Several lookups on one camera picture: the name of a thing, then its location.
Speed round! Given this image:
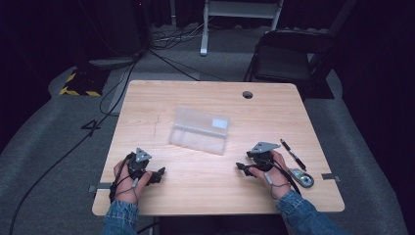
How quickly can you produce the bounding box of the black yellow striped base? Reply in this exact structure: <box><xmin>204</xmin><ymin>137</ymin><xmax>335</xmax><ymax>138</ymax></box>
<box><xmin>59</xmin><ymin>67</ymin><xmax>112</xmax><ymax>98</ymax></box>

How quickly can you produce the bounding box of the thin black floor cable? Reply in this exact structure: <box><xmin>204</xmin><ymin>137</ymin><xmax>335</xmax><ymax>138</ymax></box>
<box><xmin>147</xmin><ymin>48</ymin><xmax>228</xmax><ymax>82</ymax></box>

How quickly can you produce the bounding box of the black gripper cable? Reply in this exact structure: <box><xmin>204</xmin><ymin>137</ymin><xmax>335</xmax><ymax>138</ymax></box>
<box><xmin>268</xmin><ymin>160</ymin><xmax>302</xmax><ymax>197</ymax></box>
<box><xmin>108</xmin><ymin>152</ymin><xmax>135</xmax><ymax>204</ymax></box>

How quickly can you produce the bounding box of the clear plastic pencil case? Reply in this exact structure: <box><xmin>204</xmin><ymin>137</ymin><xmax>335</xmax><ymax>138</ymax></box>
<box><xmin>167</xmin><ymin>106</ymin><xmax>231</xmax><ymax>157</ymax></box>

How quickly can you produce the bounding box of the black folding chair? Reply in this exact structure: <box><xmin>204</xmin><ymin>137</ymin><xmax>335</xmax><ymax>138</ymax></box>
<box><xmin>243</xmin><ymin>28</ymin><xmax>338</xmax><ymax>100</ymax></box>

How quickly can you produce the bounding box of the long black floor cable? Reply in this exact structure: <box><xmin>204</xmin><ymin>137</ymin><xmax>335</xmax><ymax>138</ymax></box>
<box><xmin>8</xmin><ymin>60</ymin><xmax>140</xmax><ymax>235</ymax></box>

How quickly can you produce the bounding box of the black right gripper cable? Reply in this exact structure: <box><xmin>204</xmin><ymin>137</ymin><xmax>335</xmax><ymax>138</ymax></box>
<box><xmin>268</xmin><ymin>160</ymin><xmax>302</xmax><ymax>197</ymax></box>

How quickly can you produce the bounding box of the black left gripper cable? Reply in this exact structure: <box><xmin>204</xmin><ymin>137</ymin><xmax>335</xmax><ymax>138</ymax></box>
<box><xmin>108</xmin><ymin>152</ymin><xmax>135</xmax><ymax>204</ymax></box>

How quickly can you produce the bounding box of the person's left hand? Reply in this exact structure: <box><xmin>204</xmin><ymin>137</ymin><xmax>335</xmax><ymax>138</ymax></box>
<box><xmin>113</xmin><ymin>159</ymin><xmax>154</xmax><ymax>206</ymax></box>

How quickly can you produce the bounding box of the white metal stand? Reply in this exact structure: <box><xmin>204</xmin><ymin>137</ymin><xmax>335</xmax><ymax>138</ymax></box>
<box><xmin>199</xmin><ymin>0</ymin><xmax>286</xmax><ymax>58</ymax></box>

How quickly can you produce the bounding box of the person's right hand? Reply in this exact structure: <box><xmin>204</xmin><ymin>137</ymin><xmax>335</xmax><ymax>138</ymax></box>
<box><xmin>248</xmin><ymin>149</ymin><xmax>292</xmax><ymax>201</ymax></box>

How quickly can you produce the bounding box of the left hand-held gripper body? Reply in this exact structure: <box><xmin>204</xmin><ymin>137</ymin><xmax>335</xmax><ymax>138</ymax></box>
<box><xmin>126</xmin><ymin>147</ymin><xmax>153</xmax><ymax>181</ymax></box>

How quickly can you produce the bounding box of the bundle of floor cables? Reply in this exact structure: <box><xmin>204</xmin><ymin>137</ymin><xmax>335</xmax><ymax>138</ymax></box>
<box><xmin>150</xmin><ymin>23</ymin><xmax>211</xmax><ymax>52</ymax></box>

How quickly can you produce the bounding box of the grey tape strip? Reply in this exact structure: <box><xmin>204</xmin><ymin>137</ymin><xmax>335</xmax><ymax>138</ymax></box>
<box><xmin>320</xmin><ymin>172</ymin><xmax>342</xmax><ymax>183</ymax></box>
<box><xmin>87</xmin><ymin>181</ymin><xmax>113</xmax><ymax>194</ymax></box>

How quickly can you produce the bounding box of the black pen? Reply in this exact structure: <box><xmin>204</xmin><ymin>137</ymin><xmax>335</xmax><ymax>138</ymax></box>
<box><xmin>279</xmin><ymin>138</ymin><xmax>308</xmax><ymax>172</ymax></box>

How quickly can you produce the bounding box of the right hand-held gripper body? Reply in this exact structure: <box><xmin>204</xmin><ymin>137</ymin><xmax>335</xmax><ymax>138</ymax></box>
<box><xmin>246</xmin><ymin>140</ymin><xmax>282</xmax><ymax>173</ymax></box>

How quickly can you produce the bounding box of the grey oval correction tape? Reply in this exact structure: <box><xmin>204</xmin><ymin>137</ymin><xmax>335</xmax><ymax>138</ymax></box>
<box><xmin>287</xmin><ymin>167</ymin><xmax>315</xmax><ymax>189</ymax></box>

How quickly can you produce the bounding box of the grey flat stand foot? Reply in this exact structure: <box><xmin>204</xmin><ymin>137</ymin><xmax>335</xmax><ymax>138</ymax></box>
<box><xmin>87</xmin><ymin>56</ymin><xmax>141</xmax><ymax>69</ymax></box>

